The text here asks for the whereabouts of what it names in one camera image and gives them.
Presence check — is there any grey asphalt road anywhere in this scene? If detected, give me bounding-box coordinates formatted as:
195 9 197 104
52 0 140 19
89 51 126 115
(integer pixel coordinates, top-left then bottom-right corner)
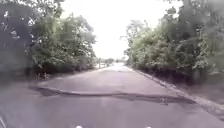
0 63 224 128

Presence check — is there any row of trees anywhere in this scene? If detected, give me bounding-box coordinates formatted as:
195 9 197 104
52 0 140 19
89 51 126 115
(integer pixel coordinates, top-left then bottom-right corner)
123 0 224 84
0 0 98 78

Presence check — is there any pale concrete kerb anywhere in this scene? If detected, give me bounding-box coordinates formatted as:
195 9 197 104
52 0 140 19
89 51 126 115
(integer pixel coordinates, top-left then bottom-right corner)
128 65 224 117

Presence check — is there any dark earth verge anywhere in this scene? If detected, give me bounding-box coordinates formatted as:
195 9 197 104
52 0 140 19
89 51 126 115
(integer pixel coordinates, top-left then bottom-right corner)
139 68 224 106

